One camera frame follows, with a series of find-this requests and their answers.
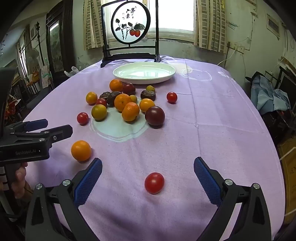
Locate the checked beige curtain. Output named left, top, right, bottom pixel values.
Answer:
left=83, top=0, right=104, bottom=50
left=194, top=0, right=228, bottom=54

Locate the bright window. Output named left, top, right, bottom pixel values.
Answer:
left=102, top=0, right=195, bottom=43

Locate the wall vent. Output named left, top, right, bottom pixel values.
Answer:
left=266, top=14, right=281, bottom=37

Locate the dark purple tomato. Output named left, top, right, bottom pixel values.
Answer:
left=122, top=83, right=136, bottom=95
left=145, top=106, right=165, bottom=128

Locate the wall socket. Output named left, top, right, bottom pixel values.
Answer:
left=228, top=42, right=245, bottom=54

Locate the round painted table screen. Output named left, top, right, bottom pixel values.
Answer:
left=100, top=0, right=162, bottom=68

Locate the orange mandarin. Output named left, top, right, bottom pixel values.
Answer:
left=109, top=79, right=123, bottom=92
left=114, top=93, right=132, bottom=113
left=122, top=102, right=140, bottom=122

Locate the black hat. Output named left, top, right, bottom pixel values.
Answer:
left=245, top=71, right=266, bottom=84

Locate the person's left hand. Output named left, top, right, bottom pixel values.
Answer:
left=10, top=162, right=28, bottom=193

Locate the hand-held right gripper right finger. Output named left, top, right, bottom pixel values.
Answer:
left=193, top=157, right=272, bottom=241

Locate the black pole stand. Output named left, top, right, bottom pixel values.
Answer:
left=35, top=22, right=45, bottom=66

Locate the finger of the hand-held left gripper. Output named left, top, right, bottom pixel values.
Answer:
left=11, top=124, right=73, bottom=145
left=9, top=119, right=48, bottom=133

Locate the white cable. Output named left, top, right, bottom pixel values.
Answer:
left=217, top=50, right=235, bottom=66

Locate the white oval plate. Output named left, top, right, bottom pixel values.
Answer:
left=112, top=62, right=176, bottom=84

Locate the dark wooden cabinet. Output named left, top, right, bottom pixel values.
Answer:
left=46, top=0, right=75, bottom=80

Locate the smooth orange fruit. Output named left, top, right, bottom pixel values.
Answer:
left=71, top=140, right=92, bottom=162

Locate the blue cloth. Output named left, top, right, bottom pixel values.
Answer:
left=251, top=75, right=290, bottom=114

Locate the orange-yellow tomato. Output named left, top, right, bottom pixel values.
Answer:
left=86, top=92, right=98, bottom=105
left=139, top=98, right=155, bottom=113

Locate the purple tablecloth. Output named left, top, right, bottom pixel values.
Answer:
left=21, top=55, right=286, bottom=241

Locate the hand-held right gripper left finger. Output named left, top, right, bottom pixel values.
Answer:
left=25, top=158, right=103, bottom=241

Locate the white plastic bag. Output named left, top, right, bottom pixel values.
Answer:
left=64, top=66, right=80, bottom=78

